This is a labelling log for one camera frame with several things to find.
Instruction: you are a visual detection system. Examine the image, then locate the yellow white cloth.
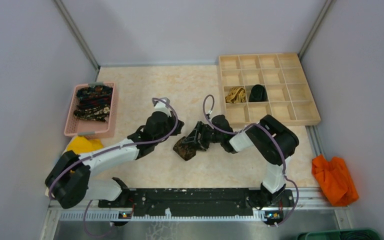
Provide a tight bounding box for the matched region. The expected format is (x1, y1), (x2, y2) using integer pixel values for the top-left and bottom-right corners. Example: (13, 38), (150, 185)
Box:
(63, 136), (104, 155)

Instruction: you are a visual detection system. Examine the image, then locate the pile of patterned ties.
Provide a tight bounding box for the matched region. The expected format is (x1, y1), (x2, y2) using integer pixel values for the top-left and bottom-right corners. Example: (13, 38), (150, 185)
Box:
(73, 85), (114, 123)

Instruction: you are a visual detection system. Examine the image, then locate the green bin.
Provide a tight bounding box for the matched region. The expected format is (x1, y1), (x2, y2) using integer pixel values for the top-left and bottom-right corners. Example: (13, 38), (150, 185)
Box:
(296, 228), (383, 240)

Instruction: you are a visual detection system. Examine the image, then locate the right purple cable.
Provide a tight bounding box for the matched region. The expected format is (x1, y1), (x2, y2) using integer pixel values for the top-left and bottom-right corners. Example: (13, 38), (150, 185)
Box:
(202, 94), (300, 228)

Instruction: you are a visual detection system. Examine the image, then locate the rolled black tie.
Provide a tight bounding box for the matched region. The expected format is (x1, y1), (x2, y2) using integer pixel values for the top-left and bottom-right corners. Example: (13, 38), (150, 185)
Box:
(249, 84), (268, 102)

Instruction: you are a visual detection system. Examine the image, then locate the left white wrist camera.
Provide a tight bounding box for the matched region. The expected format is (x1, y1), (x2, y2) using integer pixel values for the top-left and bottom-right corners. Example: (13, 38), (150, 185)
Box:
(152, 97), (172, 117)

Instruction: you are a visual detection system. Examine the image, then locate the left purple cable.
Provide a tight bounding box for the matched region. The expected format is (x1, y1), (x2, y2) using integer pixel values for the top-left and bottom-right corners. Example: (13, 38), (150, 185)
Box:
(47, 97), (180, 239)

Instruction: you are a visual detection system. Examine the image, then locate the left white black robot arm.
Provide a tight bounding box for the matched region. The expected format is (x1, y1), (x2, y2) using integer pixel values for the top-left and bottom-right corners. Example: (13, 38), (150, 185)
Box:
(45, 111), (184, 209)

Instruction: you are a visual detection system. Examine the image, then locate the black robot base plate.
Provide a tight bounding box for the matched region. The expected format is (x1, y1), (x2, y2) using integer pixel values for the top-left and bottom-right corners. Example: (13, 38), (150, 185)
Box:
(98, 188), (294, 217)

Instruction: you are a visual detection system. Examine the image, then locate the orange cloth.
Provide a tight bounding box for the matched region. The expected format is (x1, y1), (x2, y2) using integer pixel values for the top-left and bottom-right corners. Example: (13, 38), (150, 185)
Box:
(311, 155), (360, 207)

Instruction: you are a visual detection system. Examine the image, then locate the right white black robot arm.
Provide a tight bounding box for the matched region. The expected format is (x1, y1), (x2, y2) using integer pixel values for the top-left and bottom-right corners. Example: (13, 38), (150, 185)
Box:
(173, 114), (299, 206)

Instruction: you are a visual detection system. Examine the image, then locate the pink plastic basket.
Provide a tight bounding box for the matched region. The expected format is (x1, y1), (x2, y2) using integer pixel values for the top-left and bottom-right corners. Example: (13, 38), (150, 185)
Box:
(64, 82), (119, 139)

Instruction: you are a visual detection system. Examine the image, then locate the wooden compartment tray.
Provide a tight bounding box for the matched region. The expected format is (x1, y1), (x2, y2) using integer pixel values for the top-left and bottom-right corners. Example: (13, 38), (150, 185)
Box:
(217, 52), (321, 128)

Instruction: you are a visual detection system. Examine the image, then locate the dark brown patterned tie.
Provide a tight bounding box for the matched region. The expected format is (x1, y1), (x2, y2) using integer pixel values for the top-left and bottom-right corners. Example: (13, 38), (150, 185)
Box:
(172, 136), (199, 161)

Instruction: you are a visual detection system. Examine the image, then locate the rolled yellow patterned tie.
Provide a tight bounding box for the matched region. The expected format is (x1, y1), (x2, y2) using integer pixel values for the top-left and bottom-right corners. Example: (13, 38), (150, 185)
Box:
(225, 86), (247, 104)

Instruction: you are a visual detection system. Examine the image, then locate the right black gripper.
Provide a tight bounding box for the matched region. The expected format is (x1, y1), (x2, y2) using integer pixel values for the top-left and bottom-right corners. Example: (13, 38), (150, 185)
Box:
(182, 121), (224, 152)

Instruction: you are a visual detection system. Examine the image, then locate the purple cable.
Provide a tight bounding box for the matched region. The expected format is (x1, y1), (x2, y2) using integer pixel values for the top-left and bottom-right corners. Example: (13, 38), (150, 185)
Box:
(47, 97), (180, 239)
(202, 94), (300, 228)

